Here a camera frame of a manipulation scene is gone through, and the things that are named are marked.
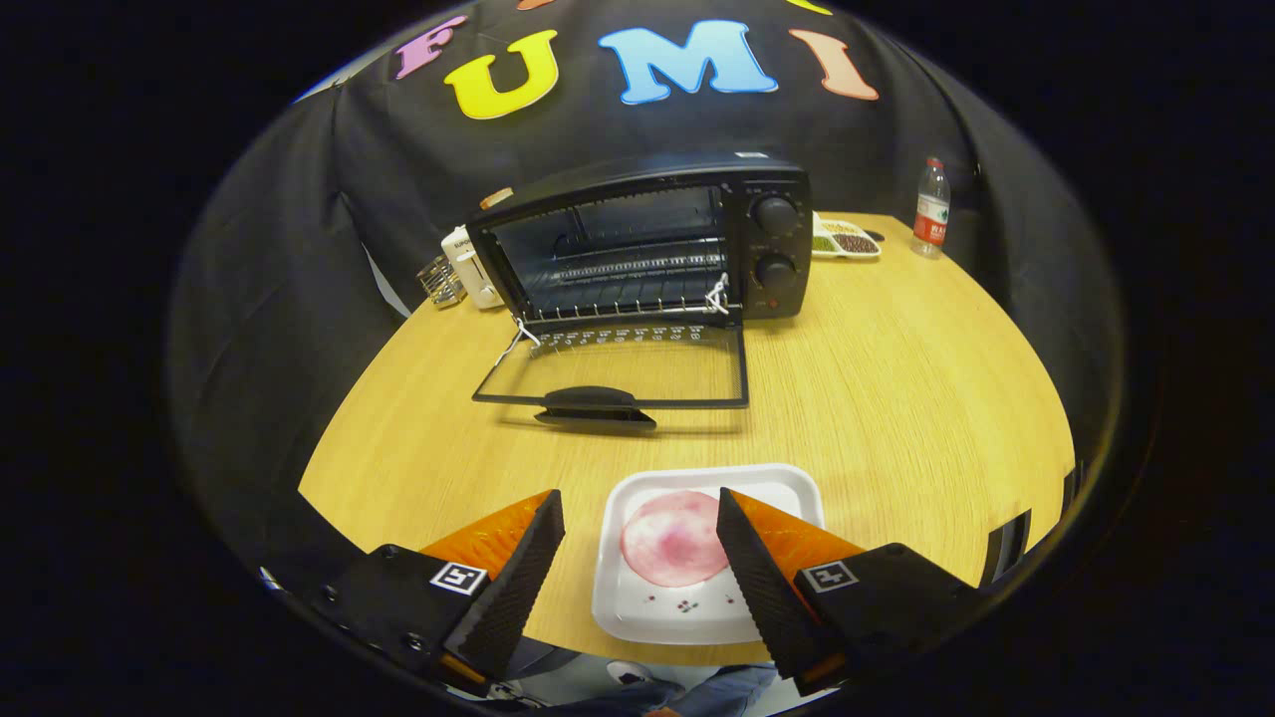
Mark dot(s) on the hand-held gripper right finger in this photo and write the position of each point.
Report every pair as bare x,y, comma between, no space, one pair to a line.
762,588

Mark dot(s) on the clear water bottle red label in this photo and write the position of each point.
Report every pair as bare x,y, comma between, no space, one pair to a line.
931,214

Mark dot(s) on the person's leg in jeans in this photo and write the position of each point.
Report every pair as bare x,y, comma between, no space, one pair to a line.
717,689

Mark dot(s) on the brown bread slice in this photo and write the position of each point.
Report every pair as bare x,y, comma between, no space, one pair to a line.
496,197

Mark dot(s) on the black toaster oven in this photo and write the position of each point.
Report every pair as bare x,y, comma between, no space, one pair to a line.
777,239

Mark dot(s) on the white bread toaster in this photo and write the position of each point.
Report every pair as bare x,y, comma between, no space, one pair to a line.
468,269

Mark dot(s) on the person's white shoe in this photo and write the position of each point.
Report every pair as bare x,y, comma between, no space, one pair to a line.
630,672

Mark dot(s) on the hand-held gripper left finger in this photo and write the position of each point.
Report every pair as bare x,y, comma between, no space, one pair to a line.
513,588

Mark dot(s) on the white food tray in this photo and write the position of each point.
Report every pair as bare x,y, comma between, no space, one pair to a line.
657,617

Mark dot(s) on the pink ham slice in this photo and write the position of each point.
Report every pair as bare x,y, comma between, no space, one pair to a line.
672,538

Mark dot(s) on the white divided dish with beans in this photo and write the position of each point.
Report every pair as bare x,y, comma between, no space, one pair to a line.
847,242

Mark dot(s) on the metal oven rack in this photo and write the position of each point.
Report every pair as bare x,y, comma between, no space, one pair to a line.
628,299

